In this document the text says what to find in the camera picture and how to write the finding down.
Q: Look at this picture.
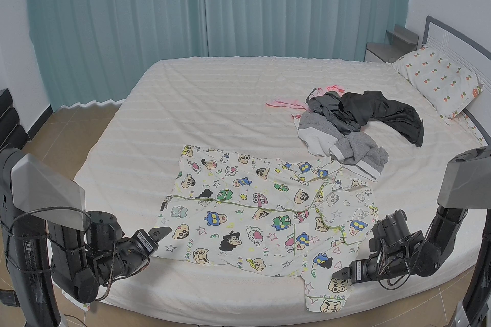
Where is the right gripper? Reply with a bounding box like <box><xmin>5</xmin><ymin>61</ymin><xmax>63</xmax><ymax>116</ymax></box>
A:
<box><xmin>332</xmin><ymin>257</ymin><xmax>381</xmax><ymax>284</ymax></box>

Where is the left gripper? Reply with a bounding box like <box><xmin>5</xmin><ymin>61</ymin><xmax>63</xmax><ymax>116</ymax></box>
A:
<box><xmin>117</xmin><ymin>227</ymin><xmax>172</xmax><ymax>275</ymax></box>

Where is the white printed pyjama top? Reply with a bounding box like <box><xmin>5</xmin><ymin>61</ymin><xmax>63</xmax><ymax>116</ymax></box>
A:
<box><xmin>155</xmin><ymin>145</ymin><xmax>380</xmax><ymax>314</ymax></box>

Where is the bed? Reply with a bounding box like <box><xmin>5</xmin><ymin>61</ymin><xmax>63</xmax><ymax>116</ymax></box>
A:
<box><xmin>63</xmin><ymin>15</ymin><xmax>491</xmax><ymax>312</ymax></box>

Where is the grey and white sweater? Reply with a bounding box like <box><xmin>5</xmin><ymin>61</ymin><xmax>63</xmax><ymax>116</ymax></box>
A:
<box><xmin>293</xmin><ymin>113</ymin><xmax>390</xmax><ymax>181</ymax></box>

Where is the black power adapter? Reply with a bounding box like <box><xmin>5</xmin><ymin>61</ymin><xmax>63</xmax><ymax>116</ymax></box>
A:
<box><xmin>0</xmin><ymin>290</ymin><xmax>20</xmax><ymax>307</ymax></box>

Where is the dark grey garment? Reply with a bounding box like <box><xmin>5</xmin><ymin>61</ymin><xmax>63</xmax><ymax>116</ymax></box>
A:
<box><xmin>305</xmin><ymin>92</ymin><xmax>365</xmax><ymax>134</ymax></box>

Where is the black garment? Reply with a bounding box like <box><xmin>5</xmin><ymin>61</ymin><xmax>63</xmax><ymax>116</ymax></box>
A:
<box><xmin>339</xmin><ymin>90</ymin><xmax>425</xmax><ymax>148</ymax></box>

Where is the pink garment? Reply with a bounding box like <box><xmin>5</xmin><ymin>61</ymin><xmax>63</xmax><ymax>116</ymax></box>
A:
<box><xmin>265</xmin><ymin>85</ymin><xmax>346</xmax><ymax>119</ymax></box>

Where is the black chest of drawers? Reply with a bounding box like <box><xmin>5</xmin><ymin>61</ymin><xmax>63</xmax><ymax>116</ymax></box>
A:
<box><xmin>0</xmin><ymin>89</ymin><xmax>29</xmax><ymax>151</ymax></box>

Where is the white printed pillow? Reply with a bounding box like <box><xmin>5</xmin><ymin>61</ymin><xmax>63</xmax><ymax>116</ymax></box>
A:
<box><xmin>391</xmin><ymin>46</ymin><xmax>484</xmax><ymax>119</ymax></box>

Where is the grey bedside table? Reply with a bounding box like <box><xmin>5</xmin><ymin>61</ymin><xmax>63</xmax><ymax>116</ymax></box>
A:
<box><xmin>364</xmin><ymin>24</ymin><xmax>419</xmax><ymax>63</ymax></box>

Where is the black cable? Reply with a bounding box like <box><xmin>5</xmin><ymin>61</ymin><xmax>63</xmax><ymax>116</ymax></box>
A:
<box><xmin>95</xmin><ymin>260</ymin><xmax>151</xmax><ymax>302</ymax></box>

